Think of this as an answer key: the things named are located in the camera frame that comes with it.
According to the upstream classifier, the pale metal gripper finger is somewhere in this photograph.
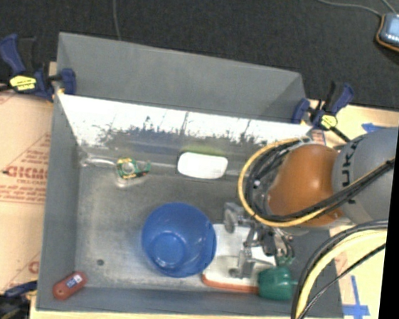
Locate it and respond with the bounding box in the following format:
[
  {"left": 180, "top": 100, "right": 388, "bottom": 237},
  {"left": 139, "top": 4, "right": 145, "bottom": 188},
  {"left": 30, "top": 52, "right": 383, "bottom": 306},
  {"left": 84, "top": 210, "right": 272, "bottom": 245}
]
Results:
[
  {"left": 236, "top": 248, "right": 252, "bottom": 269},
  {"left": 241, "top": 258, "right": 257, "bottom": 281}
]

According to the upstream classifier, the white flat box orange edge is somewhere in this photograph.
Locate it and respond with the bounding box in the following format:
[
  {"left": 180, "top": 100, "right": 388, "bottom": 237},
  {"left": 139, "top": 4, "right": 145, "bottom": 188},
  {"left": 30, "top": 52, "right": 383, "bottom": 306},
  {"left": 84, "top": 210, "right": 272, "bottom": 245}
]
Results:
[{"left": 199, "top": 221, "right": 282, "bottom": 298}]

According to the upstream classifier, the green rounded plastic toy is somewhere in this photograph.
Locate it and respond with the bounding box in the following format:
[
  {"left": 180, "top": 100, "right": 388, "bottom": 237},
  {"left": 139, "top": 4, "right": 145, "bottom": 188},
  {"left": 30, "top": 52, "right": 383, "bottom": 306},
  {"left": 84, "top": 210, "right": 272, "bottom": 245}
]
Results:
[{"left": 255, "top": 261, "right": 301, "bottom": 304}]

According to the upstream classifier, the blue plastic bowl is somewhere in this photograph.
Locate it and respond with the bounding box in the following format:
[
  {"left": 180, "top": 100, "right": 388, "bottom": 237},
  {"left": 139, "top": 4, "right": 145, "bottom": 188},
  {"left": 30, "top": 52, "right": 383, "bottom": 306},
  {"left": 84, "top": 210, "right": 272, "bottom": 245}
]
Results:
[{"left": 136, "top": 198, "right": 222, "bottom": 283}]

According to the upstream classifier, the white rounded sponge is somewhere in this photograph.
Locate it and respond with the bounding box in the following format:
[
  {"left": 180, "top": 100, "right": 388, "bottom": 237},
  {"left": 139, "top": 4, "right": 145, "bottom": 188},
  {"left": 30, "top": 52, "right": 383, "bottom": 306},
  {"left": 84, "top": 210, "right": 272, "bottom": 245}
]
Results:
[{"left": 176, "top": 150, "right": 230, "bottom": 182}]

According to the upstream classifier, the grey metal bin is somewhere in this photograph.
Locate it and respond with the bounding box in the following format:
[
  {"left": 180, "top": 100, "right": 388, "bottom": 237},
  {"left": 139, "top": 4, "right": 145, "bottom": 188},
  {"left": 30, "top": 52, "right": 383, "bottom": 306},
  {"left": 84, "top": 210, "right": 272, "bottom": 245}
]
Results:
[{"left": 27, "top": 31, "right": 373, "bottom": 319}]

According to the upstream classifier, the red-brown flat block blue label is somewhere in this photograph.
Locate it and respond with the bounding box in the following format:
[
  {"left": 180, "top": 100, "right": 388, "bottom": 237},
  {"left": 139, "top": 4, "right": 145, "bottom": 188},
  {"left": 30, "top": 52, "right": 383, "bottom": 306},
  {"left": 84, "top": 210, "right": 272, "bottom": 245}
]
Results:
[{"left": 50, "top": 267, "right": 90, "bottom": 304}]

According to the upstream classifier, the brown cardboard board red print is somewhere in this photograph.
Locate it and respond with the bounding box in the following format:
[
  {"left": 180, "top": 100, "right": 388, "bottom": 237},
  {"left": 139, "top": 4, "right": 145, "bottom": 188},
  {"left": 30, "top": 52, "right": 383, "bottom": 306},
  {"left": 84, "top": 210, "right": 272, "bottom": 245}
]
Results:
[{"left": 0, "top": 82, "right": 60, "bottom": 302}]

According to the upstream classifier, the black cylinder on white bracket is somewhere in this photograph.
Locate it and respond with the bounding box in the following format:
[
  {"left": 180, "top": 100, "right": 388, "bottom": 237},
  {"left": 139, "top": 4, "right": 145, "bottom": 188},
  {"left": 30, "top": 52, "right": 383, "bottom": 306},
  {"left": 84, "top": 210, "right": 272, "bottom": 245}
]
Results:
[{"left": 260, "top": 229, "right": 297, "bottom": 260}]

